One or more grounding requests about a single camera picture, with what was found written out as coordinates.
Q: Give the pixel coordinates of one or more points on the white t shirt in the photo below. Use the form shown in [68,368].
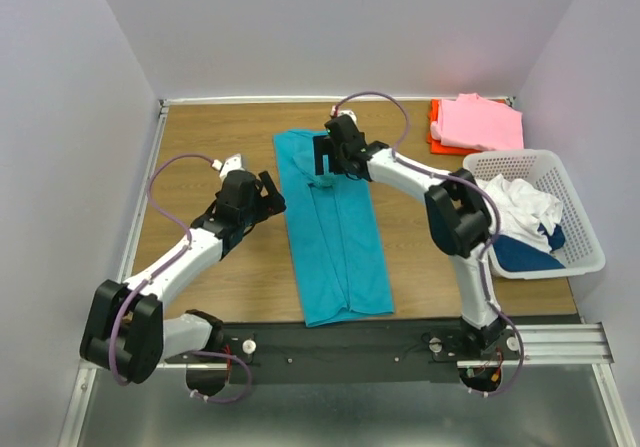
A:
[527,214]

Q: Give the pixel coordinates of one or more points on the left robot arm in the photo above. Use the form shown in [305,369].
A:
[126,331]

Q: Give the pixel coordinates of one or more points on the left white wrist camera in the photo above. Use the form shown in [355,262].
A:
[233,163]

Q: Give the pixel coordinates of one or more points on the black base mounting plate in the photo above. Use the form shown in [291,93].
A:
[365,351]

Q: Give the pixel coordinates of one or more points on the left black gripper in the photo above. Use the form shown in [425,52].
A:
[271,203]

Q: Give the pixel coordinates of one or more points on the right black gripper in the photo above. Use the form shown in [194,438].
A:
[322,147]

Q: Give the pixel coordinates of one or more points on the aluminium frame rail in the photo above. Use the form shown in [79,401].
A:
[568,344]

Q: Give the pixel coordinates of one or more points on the white plastic laundry basket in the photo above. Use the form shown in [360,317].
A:
[581,253]

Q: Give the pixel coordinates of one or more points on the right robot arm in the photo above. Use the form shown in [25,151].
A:
[457,212]

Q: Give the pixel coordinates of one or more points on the orange folded t shirt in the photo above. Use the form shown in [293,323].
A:
[436,147]

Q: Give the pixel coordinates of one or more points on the teal t shirt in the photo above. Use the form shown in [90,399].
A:
[336,248]

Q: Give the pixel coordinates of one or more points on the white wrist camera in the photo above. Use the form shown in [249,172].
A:
[335,112]
[233,163]

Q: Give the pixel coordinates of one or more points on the pink folded t shirt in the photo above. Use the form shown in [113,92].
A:
[474,122]

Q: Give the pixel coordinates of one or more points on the dark blue t shirt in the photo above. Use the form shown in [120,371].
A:
[516,256]

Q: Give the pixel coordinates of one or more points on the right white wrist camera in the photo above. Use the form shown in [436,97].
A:
[335,112]

